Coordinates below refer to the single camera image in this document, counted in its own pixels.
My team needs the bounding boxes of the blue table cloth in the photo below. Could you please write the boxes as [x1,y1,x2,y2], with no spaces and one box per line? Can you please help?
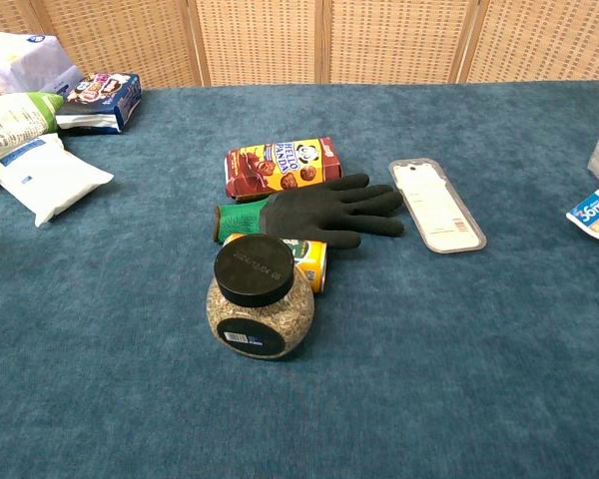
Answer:
[0,79,599,479]

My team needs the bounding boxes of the green and white snack bag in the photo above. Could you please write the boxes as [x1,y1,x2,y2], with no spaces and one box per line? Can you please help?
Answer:
[0,91,66,177]

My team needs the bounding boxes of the large white plastic bag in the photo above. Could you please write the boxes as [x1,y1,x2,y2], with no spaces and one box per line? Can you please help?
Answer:
[0,29,85,98]

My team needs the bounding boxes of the clear blister pack with card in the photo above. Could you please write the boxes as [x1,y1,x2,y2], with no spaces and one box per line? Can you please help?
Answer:
[388,157,488,256]

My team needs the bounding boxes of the blue and white snack bag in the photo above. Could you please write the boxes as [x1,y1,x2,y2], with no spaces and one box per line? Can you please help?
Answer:
[55,72,143,136]

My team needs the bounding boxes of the glass jar with black lid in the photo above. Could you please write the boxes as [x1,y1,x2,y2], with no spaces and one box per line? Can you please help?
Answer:
[206,234,316,360]

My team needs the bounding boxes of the white plastic pouch blue label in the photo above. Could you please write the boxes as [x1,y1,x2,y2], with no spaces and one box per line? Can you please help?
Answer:
[0,132,116,229]

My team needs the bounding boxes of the white blue 36m package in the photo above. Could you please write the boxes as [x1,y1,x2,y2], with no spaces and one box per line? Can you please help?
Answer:
[565,174,599,253]

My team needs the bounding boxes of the red Hello Panda biscuit box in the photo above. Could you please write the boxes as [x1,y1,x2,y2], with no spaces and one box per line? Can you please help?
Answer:
[224,137,342,203]

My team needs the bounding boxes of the yellow tin can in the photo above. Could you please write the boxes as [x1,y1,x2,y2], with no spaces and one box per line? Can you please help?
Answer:
[223,233,328,294]

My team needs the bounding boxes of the black and green work glove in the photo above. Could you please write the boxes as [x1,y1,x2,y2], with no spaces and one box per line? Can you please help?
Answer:
[214,173,406,251]

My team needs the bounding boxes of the wicker folding screen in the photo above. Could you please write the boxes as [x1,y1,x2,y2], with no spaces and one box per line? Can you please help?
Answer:
[0,0,599,90]

